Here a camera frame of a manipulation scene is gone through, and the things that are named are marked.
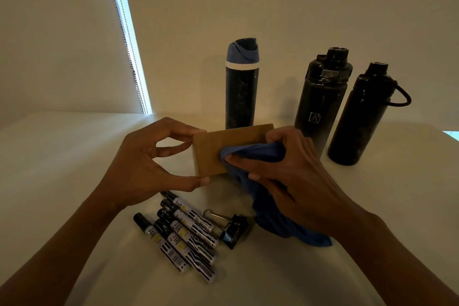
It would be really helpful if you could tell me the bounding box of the person's left hand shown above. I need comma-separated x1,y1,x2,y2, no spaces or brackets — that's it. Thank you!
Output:
95,117,211,211

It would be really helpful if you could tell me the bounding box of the person's right hand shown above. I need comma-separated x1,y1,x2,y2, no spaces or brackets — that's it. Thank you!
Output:
224,126,373,240

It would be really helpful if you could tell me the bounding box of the blue cloth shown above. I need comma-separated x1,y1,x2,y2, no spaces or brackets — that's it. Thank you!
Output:
219,141,333,248

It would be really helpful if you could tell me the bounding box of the black white striped marker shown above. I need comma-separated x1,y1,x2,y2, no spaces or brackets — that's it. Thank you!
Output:
160,198,219,248
161,191,223,238
154,219,216,283
157,208,218,265

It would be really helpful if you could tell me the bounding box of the brown paper box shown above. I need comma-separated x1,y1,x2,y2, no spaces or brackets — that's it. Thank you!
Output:
192,123,275,178

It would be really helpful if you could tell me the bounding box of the black bottle with loop handle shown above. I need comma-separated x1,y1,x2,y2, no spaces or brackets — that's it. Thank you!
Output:
327,62,412,166

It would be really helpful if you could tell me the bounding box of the barcode label black marker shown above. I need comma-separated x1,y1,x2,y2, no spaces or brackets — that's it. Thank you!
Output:
133,212,190,273

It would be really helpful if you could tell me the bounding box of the black binder clip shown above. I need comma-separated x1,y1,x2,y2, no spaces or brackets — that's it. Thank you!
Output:
201,208,249,250

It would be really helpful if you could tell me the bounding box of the black grey gradient bottle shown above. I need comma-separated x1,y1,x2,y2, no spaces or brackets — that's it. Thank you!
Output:
294,47,353,158

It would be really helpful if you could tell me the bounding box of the navy bottle with blue lid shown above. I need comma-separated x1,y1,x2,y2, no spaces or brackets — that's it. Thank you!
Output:
225,37,260,130

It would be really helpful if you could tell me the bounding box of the person's left forearm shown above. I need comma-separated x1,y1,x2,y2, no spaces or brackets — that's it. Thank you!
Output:
0,189,121,306

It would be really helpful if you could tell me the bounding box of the beaded blind chain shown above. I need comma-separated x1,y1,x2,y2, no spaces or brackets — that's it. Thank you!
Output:
104,0,150,115

